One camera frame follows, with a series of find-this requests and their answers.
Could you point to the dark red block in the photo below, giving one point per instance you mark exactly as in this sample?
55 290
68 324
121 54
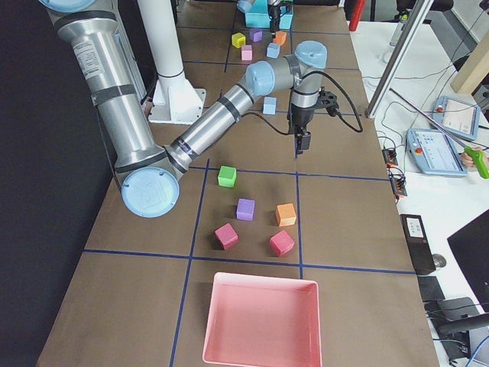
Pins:
281 243
226 236

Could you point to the purple block near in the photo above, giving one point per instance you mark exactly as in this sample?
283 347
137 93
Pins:
245 209

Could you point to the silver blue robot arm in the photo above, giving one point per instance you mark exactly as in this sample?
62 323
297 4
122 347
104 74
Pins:
148 174
245 6

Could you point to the red bottle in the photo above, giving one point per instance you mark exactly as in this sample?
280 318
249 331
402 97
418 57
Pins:
356 15

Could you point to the orange block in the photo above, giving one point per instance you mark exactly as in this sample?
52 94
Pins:
280 37
285 214

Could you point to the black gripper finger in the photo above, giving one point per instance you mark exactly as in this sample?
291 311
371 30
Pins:
273 26
303 138

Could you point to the yellow block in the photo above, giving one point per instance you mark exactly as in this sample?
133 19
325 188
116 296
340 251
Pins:
238 40

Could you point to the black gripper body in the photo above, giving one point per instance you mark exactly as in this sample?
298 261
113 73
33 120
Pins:
273 15

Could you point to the light blue block moved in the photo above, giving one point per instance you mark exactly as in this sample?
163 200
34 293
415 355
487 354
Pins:
269 105

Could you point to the orange black connector board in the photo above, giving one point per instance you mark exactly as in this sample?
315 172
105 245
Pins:
396 176

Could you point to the purple block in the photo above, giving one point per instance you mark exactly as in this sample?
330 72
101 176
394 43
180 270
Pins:
245 209
256 35

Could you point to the teach pendant near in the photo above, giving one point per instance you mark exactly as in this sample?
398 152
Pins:
434 153

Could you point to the green block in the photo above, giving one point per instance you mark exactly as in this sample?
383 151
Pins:
227 176

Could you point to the blue bin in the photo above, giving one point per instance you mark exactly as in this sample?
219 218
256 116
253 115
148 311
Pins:
258 17

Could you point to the dark red block left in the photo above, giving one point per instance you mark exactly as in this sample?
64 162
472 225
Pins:
226 236

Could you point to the teach pendant far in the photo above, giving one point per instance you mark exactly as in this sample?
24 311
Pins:
460 118

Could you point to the black orange gripper body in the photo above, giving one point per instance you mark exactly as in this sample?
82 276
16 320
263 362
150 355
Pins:
301 115

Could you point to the purple block far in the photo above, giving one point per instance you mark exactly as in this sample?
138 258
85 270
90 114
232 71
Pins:
256 35

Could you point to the black power box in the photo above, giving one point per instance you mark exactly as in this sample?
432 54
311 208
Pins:
417 243

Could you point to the person's hand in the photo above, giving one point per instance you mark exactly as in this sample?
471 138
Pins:
468 161

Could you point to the dark red block right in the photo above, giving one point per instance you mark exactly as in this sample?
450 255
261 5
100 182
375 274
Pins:
281 243

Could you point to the pink block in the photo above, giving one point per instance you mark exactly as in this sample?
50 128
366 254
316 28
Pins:
246 53

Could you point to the orange block far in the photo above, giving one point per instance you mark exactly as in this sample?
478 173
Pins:
280 37

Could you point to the light blue block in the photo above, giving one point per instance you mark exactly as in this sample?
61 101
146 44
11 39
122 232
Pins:
273 50

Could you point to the long grabber stick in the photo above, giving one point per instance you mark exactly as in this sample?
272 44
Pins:
477 156

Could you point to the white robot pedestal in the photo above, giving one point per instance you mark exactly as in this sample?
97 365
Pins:
175 99

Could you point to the aluminium frame post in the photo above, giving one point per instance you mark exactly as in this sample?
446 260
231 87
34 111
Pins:
407 35

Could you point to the teach pendant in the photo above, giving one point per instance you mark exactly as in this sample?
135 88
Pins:
434 153
460 118

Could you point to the orange block near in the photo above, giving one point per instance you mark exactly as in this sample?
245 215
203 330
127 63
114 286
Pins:
285 214

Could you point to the pink tray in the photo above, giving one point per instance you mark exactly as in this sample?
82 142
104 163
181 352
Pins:
263 321

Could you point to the black monitor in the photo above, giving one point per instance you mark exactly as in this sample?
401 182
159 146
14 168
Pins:
469 245

